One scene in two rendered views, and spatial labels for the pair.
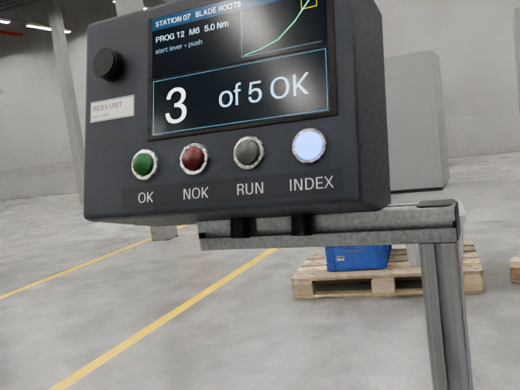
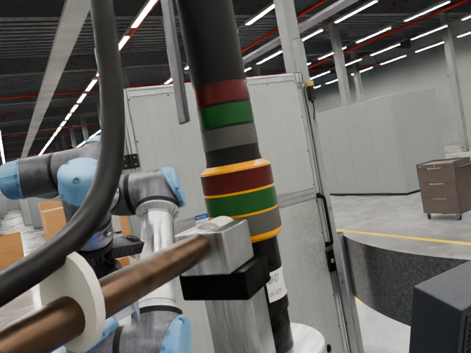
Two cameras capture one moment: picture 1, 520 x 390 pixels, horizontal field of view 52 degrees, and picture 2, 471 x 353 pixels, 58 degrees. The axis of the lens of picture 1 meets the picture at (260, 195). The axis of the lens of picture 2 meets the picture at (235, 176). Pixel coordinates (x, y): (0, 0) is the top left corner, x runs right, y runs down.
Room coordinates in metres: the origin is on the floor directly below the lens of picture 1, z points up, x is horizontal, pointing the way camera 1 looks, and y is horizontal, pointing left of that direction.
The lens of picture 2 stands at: (0.69, -0.98, 1.59)
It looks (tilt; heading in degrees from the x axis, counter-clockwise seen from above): 3 degrees down; 127
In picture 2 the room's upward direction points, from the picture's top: 11 degrees counter-clockwise
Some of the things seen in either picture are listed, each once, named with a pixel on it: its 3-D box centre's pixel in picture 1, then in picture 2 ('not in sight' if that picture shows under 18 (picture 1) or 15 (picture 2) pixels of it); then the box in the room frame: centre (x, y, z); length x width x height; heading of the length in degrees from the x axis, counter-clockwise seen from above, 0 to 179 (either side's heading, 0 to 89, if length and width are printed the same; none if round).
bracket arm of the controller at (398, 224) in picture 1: (318, 227); not in sight; (0.48, -0.05, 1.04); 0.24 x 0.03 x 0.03; 65
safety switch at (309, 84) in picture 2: not in sight; (308, 100); (-0.43, 1.34, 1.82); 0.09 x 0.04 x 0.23; 65
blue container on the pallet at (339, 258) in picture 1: (360, 244); not in sight; (3.74, -0.66, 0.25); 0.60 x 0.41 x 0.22; 162
